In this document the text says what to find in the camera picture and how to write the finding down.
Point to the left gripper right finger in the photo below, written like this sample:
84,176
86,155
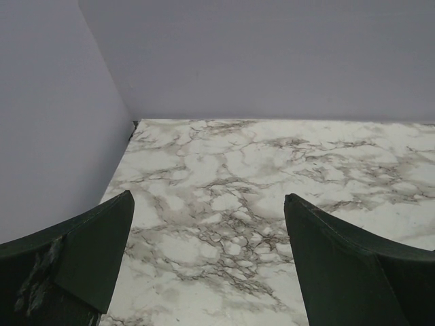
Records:
349,276

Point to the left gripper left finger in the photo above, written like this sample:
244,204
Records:
66,274

